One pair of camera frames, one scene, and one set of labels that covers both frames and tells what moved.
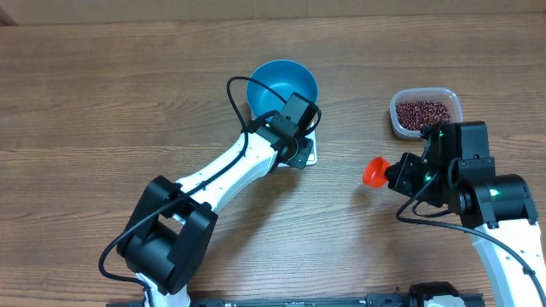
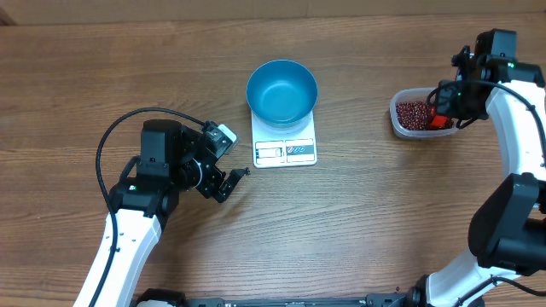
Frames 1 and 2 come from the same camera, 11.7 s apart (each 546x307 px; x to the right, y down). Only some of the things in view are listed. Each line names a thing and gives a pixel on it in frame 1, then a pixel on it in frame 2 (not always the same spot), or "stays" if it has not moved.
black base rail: x=371 y=300 stays
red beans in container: x=412 y=115 stays
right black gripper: x=406 y=171 -> x=459 y=107
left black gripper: x=301 y=159 -> x=211 y=187
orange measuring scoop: x=374 y=175 -> x=438 y=121
